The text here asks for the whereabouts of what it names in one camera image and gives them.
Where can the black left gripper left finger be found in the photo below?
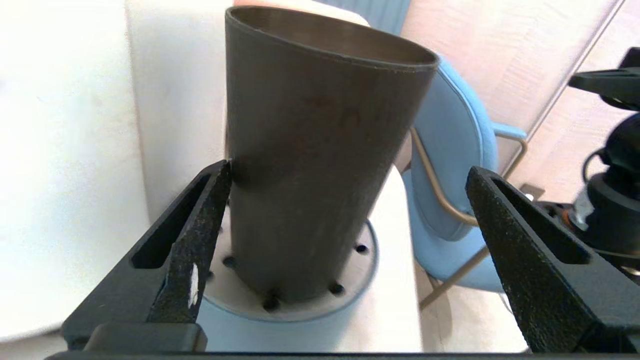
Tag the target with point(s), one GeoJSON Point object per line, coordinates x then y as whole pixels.
{"type": "Point", "coordinates": [170, 280]}

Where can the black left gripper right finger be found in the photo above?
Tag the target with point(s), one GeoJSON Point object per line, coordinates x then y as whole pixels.
{"type": "Point", "coordinates": [550, 300]}

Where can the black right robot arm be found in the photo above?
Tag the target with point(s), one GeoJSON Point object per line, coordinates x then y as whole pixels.
{"type": "Point", "coordinates": [620, 210]}

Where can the dark plastic cup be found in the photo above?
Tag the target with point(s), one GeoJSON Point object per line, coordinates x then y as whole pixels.
{"type": "Point", "coordinates": [310, 150]}

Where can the blue chair metal legs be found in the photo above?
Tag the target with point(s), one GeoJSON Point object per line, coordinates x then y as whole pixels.
{"type": "Point", "coordinates": [450, 150]}

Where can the grey-blue perforated drip tray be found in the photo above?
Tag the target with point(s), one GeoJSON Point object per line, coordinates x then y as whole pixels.
{"type": "Point", "coordinates": [300, 332]}

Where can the large tea dispenser white base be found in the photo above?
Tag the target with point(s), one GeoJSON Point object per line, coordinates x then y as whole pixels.
{"type": "Point", "coordinates": [175, 100]}

